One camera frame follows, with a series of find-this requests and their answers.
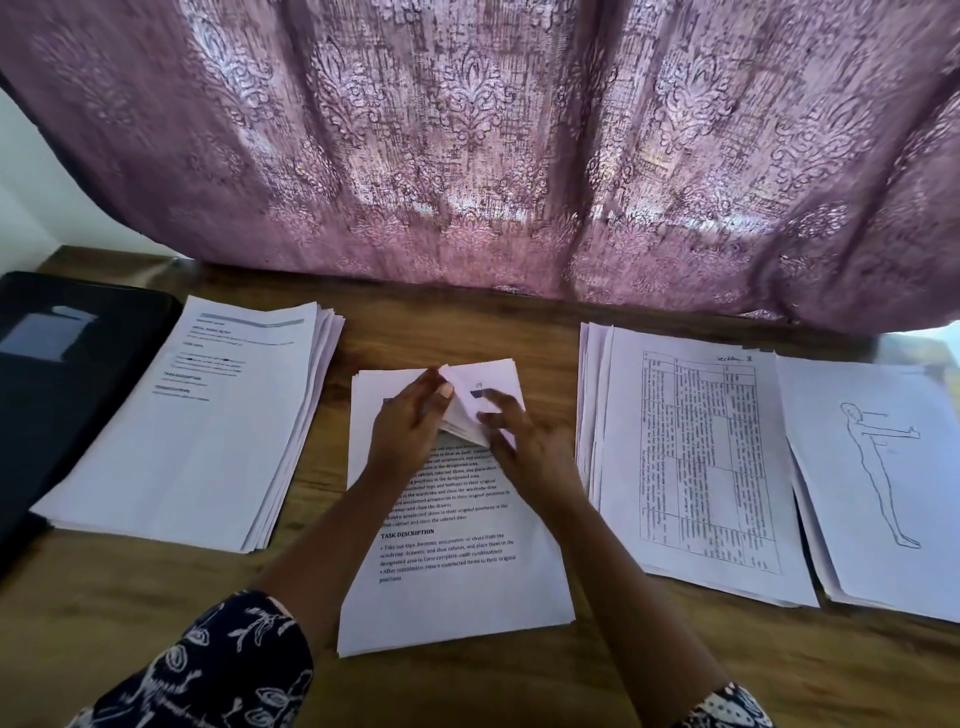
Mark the person's left hand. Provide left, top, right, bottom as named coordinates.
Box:
left=363, top=366, right=456, bottom=489

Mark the person's right hand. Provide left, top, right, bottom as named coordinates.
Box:
left=475, top=388, right=590, bottom=519

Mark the stack with dark header bar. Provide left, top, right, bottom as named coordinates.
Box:
left=336, top=357, right=578, bottom=659

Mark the table-print paper pile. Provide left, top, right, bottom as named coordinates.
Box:
left=574, top=321, right=822, bottom=611

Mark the stack of printed papers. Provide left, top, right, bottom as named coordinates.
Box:
left=30, top=295, right=347, bottom=554

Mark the black folder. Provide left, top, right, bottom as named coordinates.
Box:
left=0, top=271, right=185, bottom=579

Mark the person's left forearm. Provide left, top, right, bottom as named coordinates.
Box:
left=255, top=468, right=410, bottom=647

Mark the person's right forearm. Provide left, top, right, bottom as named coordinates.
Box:
left=547, top=502, right=732, bottom=728

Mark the pink patterned curtain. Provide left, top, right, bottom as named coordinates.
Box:
left=0, top=0, right=960, bottom=335

